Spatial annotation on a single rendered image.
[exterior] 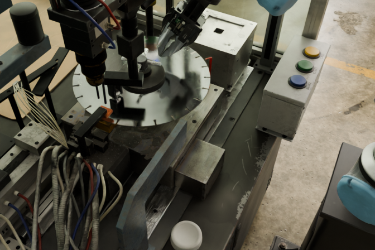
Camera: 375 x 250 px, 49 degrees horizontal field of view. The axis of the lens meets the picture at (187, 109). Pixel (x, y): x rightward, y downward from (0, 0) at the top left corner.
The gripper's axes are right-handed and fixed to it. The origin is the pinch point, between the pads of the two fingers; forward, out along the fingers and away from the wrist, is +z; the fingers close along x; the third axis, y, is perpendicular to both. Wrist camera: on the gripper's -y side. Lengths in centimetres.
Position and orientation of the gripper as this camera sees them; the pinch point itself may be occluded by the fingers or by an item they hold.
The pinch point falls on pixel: (163, 51)
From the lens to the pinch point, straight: 102.9
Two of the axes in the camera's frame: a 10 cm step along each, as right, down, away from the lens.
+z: -5.4, 6.3, 5.6
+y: -2.3, 5.2, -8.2
